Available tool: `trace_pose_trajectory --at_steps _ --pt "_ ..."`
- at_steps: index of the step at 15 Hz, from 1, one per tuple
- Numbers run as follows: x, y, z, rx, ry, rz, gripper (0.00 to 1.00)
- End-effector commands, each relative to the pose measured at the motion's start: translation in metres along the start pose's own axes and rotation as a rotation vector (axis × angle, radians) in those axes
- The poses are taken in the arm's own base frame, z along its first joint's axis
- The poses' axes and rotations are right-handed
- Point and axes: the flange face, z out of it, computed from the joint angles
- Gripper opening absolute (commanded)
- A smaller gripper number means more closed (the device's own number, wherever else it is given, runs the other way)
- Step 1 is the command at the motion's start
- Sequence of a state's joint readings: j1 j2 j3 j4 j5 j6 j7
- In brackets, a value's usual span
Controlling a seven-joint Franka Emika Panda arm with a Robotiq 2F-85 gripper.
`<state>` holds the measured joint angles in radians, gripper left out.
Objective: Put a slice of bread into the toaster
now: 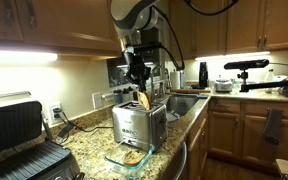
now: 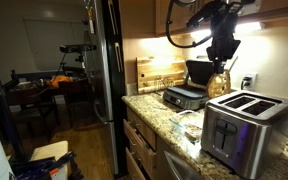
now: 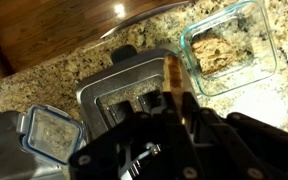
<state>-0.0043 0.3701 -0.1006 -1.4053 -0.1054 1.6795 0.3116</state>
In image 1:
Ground clear plastic bottle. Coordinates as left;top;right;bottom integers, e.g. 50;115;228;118
264;68;276;83

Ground stainless steel sink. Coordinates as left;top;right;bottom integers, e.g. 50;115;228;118
164;94;202;118

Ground loose black plug adapter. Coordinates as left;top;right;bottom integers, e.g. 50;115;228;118
56;122;76;144

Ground small white countertop appliance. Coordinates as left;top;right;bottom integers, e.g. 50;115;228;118
214;78;234;94

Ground dark topped spice jars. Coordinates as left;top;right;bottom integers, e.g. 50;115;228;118
112;86;142;105

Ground black stereo camera on mount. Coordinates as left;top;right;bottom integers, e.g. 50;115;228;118
223;58;288;94

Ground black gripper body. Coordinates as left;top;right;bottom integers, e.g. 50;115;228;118
123;51;152;85

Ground white light switch plate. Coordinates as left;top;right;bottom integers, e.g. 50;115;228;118
91;91;104;110

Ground white paper towel roll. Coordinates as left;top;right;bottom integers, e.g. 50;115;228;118
169;70;182;91

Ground stainless steel two-slot toaster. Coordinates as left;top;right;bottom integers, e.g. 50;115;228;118
111;99;169;154

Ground dark hanging dish towel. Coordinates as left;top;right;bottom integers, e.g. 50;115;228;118
262;108;284;146

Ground black cable along robot arm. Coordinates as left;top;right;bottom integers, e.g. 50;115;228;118
152;0;241;72

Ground tall black canister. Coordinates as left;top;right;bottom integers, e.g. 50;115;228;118
198;61;210;89

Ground white wall outlet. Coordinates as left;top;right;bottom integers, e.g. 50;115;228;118
48;102;64;126

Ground clear glass food container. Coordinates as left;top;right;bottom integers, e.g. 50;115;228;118
104;141;156;178

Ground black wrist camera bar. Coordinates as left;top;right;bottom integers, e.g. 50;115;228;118
126;41;164;55

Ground clear lid with blue seal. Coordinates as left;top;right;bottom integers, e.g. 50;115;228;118
166;111;182;124

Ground wooden wall cabinets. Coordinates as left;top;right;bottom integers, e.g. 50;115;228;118
168;0;288;58
0;0;120;56

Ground black panini grill press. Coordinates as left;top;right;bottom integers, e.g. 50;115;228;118
0;91;82;180

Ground black power plug with cord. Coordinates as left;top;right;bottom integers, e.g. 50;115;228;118
51;107;114;134

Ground chrome sink faucet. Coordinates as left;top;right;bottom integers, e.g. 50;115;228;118
149;64;172;102

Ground wooden base cabinets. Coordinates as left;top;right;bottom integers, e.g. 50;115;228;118
207;96;288;172

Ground brown bread slice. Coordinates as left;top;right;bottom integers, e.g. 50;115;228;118
122;150;146;167
136;90;153;112

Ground under-cabinet light strip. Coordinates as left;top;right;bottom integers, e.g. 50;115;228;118
0;49;59;66
194;50;272;62

